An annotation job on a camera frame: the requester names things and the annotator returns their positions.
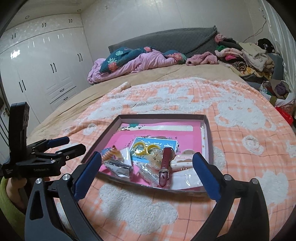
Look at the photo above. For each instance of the red strap wristwatch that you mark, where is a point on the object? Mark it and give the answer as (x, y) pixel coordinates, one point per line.
(164, 171)

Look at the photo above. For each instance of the person's left hand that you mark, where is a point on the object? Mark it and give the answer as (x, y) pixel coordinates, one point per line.
(12, 189)

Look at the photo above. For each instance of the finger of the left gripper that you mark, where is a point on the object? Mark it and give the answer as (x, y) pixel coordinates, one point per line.
(55, 141)
(39, 156)

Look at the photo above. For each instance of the cream striped curtain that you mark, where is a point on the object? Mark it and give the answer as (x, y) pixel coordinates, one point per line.
(283, 41)

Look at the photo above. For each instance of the pink white hair clip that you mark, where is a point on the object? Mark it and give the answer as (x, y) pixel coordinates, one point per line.
(182, 161)

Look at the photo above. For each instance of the pile of clothes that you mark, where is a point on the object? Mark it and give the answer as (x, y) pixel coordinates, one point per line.
(259, 65)

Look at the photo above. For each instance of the grey headboard cover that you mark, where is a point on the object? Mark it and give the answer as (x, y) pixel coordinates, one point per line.
(189, 41)

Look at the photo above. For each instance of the white packet in box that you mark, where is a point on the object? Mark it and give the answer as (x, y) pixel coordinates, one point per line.
(185, 179)

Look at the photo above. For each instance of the pink paper box liner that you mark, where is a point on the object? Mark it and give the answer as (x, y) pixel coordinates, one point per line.
(189, 135)

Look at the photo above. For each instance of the pink fluffy garment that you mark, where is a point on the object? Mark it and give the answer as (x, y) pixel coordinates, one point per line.
(201, 59)

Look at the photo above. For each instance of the grey shallow cardboard box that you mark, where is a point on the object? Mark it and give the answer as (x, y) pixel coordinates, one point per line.
(101, 142)

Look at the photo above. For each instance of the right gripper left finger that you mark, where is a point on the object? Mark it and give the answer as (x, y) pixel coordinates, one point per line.
(53, 212)

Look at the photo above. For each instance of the white wardrobe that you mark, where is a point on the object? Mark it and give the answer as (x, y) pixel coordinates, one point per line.
(45, 62)

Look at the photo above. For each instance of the tan bed sheet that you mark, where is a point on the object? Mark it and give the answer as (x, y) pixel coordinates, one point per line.
(71, 109)

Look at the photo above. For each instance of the purple floral quilt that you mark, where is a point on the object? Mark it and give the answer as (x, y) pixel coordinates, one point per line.
(124, 61)

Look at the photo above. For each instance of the orange plaid cloud blanket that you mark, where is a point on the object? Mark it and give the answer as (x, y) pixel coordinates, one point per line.
(250, 139)

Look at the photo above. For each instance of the black beaded item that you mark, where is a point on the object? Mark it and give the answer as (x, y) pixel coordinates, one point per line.
(119, 169)

